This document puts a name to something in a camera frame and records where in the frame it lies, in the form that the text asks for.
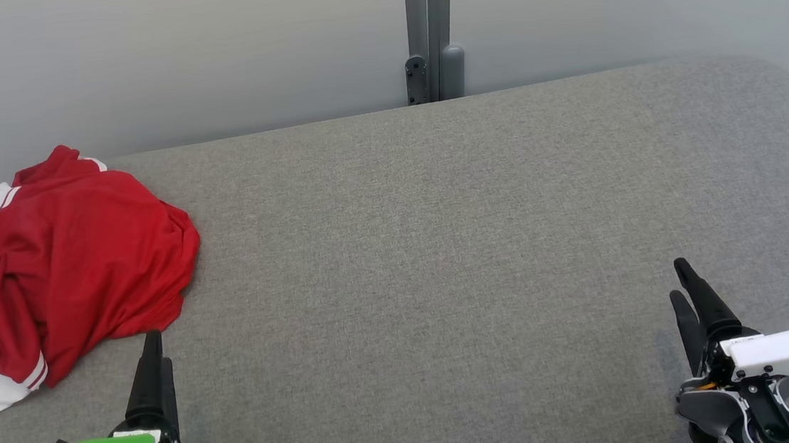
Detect red white striped shirt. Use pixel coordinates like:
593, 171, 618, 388
0, 133, 215, 420

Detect grey metal post with bracket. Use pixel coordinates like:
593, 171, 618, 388
398, 0, 468, 106

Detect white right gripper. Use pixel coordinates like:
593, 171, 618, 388
667, 248, 789, 396

